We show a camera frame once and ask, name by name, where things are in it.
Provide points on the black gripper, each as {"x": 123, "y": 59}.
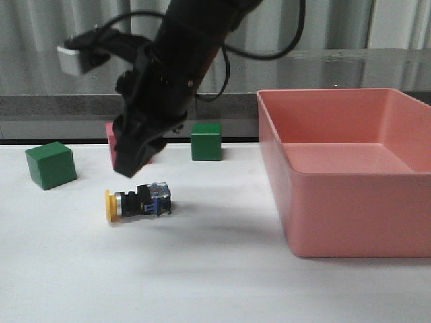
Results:
{"x": 156, "y": 92}

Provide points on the yellow push button switch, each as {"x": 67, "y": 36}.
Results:
{"x": 148, "y": 199}

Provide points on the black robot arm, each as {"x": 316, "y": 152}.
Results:
{"x": 201, "y": 23}

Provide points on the pink wooden cube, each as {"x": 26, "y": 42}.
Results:
{"x": 111, "y": 141}

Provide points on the right green wooden cube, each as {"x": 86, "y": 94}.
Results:
{"x": 206, "y": 142}

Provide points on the green wooden cube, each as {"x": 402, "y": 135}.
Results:
{"x": 206, "y": 142}
{"x": 51, "y": 165}

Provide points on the left green wooden cube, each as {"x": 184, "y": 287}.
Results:
{"x": 51, "y": 165}

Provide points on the grey glossy back table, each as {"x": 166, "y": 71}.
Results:
{"x": 39, "y": 101}

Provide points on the grey curtain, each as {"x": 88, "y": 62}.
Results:
{"x": 41, "y": 25}

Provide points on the pink plastic bin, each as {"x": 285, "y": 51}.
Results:
{"x": 349, "y": 170}

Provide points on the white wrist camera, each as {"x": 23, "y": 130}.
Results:
{"x": 74, "y": 62}

